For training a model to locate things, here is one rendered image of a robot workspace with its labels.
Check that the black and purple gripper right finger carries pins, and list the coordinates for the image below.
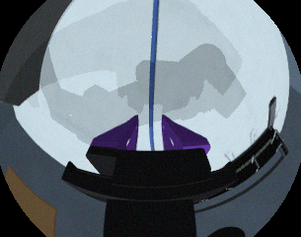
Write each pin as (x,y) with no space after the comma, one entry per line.
(182,137)

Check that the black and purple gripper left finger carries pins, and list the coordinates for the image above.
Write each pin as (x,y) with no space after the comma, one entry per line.
(118,136)

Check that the blue cable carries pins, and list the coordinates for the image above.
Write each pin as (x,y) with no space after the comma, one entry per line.
(152,68)

